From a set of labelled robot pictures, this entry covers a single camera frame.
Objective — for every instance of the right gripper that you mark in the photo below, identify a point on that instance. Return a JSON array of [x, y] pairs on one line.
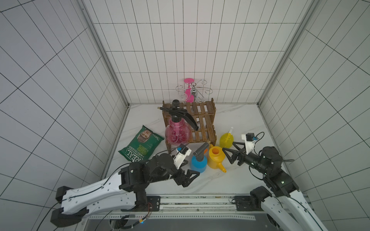
[[243, 157]]

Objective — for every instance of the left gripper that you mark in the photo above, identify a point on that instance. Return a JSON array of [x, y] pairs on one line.
[[186, 180]]

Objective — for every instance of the yellow-green spray bottle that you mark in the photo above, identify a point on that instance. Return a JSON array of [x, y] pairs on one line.
[[227, 139]]

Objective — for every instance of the blue spray bottle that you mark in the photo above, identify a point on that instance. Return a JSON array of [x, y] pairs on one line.
[[199, 161]]

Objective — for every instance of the yellow watering can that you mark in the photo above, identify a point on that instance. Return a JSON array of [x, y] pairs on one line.
[[215, 158]]

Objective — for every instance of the pink pressure sprayer bottle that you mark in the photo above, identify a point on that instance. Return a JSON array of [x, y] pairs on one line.
[[178, 131]]

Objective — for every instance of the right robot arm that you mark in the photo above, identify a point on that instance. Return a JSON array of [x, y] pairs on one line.
[[281, 197]]

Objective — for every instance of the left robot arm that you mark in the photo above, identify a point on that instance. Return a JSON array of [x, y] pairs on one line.
[[124, 190]]

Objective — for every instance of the wooden slatted shelf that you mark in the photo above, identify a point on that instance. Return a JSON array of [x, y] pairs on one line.
[[204, 114]]

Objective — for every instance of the green chips bag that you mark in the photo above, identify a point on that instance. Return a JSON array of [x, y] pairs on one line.
[[142, 146]]

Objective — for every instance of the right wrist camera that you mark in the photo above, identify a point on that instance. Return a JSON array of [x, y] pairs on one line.
[[249, 140]]

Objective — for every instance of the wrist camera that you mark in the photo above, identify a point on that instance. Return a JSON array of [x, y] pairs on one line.
[[182, 152], [249, 140]]

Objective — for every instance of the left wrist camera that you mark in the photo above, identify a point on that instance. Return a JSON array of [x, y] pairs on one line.
[[182, 152]]

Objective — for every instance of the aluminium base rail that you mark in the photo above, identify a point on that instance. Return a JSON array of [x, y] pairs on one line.
[[192, 206]]

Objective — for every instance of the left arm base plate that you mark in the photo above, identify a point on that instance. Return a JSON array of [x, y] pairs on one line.
[[147, 203]]

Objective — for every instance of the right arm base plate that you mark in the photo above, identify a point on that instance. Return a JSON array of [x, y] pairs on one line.
[[249, 202]]

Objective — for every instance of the pink and wire stand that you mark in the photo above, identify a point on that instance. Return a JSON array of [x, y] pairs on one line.
[[193, 91]]

